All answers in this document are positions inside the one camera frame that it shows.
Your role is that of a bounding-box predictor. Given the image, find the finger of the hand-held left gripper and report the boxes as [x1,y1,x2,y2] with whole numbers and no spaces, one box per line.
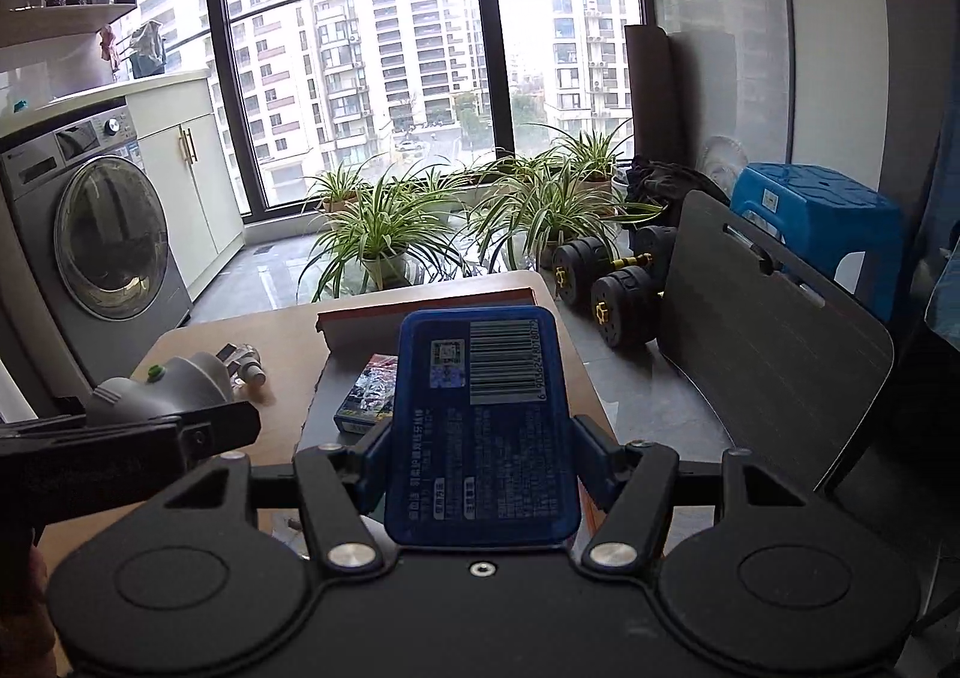
[0,397,262,460]

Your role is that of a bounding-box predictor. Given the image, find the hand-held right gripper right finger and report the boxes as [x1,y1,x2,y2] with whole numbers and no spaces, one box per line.
[573,414,812,571]

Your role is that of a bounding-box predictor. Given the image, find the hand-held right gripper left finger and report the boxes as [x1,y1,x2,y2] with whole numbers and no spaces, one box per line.
[152,415,400,571]

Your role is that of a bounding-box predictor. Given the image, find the blue plastic tin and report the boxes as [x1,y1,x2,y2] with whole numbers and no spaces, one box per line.
[384,308,584,548]

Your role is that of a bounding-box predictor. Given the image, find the orange-edged cardboard tray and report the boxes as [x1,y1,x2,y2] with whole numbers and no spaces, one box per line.
[300,286,605,559]

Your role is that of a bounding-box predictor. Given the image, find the small glass bottle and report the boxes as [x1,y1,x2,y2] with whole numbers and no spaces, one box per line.
[216,343,268,388]

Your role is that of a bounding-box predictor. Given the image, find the blue and pink card box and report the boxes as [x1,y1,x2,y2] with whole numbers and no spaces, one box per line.
[334,353,400,436]

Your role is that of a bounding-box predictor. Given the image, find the black dumbbell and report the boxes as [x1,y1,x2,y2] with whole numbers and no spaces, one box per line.
[590,265,665,350]
[551,226,677,308]

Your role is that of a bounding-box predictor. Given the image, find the dark grey chair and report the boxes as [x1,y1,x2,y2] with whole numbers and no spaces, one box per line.
[660,189,897,495]

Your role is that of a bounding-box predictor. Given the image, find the potted spider plant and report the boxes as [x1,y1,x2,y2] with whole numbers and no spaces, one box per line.
[304,159,376,214]
[405,157,512,208]
[298,174,467,305]
[525,119,636,199]
[465,166,662,274]

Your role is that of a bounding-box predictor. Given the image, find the grey washing machine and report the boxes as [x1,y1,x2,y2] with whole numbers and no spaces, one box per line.
[0,104,194,386]

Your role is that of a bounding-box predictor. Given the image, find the pile of dark clothes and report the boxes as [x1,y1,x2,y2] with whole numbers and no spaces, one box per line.
[624,157,732,214]

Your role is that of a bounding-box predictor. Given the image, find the white fan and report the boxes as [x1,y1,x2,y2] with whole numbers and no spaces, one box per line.
[694,136,751,199]

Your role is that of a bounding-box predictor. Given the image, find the blue plastic stool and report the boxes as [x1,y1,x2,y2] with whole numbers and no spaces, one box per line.
[729,162,906,326]

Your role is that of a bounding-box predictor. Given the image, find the rolled brown mat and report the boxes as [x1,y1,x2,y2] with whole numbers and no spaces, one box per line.
[624,24,687,173]

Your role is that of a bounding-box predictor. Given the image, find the drying rack with cloths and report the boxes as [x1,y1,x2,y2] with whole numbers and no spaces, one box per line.
[97,19,170,80]

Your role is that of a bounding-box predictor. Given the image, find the black window frame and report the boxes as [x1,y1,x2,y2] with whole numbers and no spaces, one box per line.
[201,0,652,223]

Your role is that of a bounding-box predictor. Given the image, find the grey wall pipe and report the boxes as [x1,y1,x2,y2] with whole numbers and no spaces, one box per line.
[772,0,797,161]

